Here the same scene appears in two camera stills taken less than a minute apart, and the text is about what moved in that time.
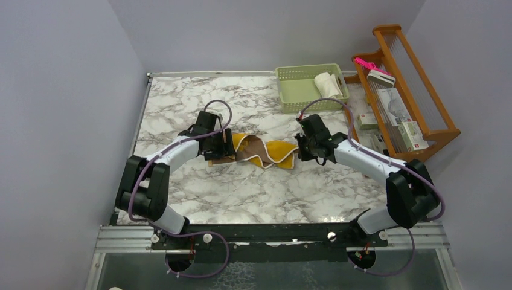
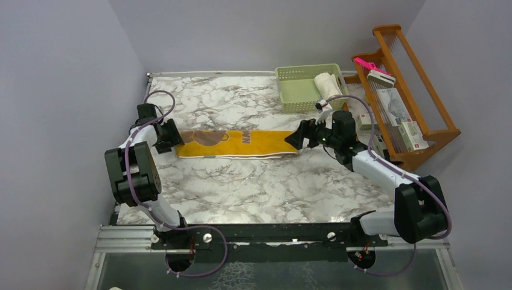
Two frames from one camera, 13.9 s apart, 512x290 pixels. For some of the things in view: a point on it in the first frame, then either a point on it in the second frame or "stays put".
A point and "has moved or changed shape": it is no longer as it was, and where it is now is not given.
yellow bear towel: [249, 147] has moved or changed shape
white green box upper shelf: [412, 136] stays put
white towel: [328, 85] stays put
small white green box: [367, 121] stays put
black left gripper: [226, 148] -> [174, 138]
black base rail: [267, 243] stays put
